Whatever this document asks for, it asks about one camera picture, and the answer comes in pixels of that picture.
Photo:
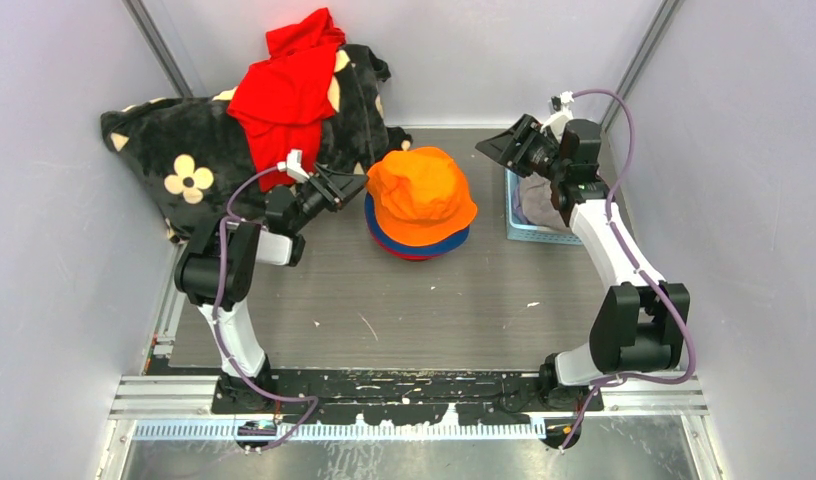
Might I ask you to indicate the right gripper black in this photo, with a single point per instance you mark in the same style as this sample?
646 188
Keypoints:
504 146

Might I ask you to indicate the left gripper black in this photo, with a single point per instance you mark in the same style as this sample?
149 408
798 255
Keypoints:
336 189

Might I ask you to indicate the blue bucket hat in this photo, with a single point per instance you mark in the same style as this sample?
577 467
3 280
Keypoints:
375 229

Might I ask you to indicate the orange hat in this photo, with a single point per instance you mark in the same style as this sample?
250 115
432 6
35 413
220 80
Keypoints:
421 196

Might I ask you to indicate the light blue plastic basket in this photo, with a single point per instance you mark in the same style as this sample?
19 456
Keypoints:
517 230

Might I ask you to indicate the red bucket hat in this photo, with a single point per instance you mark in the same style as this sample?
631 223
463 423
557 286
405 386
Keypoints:
420 253

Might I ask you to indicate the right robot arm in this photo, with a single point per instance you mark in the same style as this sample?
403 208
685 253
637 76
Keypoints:
641 325

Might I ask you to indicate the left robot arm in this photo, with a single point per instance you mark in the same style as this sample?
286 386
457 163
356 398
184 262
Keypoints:
215 272

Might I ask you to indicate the red cloth on blanket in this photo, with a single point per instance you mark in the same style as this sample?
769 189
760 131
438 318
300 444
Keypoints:
282 101

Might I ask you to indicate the black floral plush blanket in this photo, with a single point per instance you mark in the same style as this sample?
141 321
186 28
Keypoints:
191 155

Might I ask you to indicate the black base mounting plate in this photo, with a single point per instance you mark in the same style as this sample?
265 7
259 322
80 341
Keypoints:
405 397

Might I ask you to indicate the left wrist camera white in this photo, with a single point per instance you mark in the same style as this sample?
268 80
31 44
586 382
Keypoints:
292 166

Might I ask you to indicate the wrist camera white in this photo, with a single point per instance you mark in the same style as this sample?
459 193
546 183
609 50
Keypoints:
292 166
562 114

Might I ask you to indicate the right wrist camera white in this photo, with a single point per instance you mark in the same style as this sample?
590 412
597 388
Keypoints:
562 114

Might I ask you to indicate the aluminium rail frame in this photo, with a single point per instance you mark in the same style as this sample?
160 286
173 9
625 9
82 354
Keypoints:
168 408

